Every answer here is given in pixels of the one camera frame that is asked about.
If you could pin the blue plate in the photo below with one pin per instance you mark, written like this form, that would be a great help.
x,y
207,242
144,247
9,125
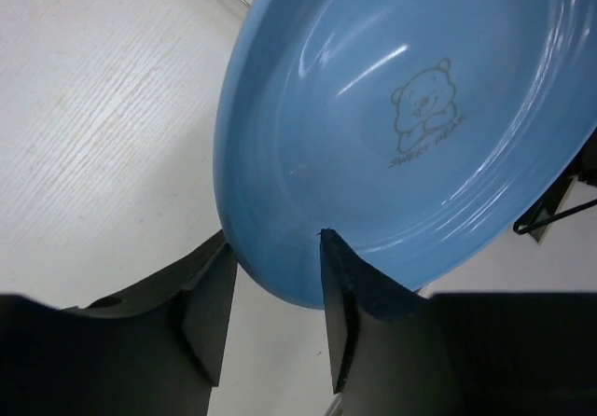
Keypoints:
x,y
419,130

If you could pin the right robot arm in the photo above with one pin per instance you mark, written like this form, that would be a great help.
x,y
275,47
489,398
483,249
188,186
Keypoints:
x,y
546,210

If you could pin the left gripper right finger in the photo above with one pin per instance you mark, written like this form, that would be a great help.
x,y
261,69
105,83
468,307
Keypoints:
x,y
393,352

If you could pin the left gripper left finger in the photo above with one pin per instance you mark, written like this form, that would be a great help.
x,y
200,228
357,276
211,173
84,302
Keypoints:
x,y
153,348

